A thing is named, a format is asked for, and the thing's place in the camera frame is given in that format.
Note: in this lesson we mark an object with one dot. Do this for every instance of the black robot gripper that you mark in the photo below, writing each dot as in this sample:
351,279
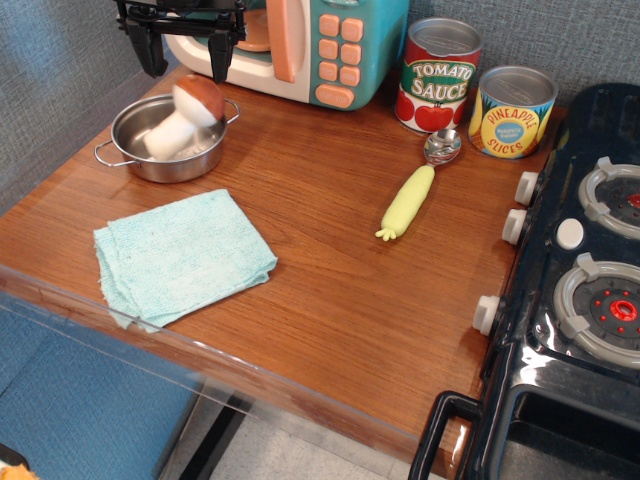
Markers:
145,21

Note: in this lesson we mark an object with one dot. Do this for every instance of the plush mushroom toy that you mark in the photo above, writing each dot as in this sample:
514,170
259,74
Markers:
198,103

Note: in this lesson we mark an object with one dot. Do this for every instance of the stainless steel pot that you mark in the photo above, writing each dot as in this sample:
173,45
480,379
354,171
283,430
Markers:
125,148

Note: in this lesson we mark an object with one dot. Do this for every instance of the toy microwave teal and cream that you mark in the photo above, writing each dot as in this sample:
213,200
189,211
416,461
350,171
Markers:
333,54

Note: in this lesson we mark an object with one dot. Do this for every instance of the light blue folded cloth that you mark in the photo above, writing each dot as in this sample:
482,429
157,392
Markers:
163,264

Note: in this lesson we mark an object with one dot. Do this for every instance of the tomato sauce can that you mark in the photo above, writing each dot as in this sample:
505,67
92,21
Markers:
440,62

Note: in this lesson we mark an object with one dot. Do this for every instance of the pineapple slices can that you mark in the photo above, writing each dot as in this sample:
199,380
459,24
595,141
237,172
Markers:
512,108

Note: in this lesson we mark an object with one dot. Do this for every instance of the clear acrylic barrier panel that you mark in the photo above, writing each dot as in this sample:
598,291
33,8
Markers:
80,403

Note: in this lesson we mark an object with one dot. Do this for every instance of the orange object at corner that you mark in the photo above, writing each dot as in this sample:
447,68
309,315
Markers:
14,466

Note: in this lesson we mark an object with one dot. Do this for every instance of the black toy stove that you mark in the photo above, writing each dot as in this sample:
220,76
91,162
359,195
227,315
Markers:
560,397

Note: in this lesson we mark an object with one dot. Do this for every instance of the spoon with yellow-green handle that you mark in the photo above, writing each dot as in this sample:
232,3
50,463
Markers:
440,148

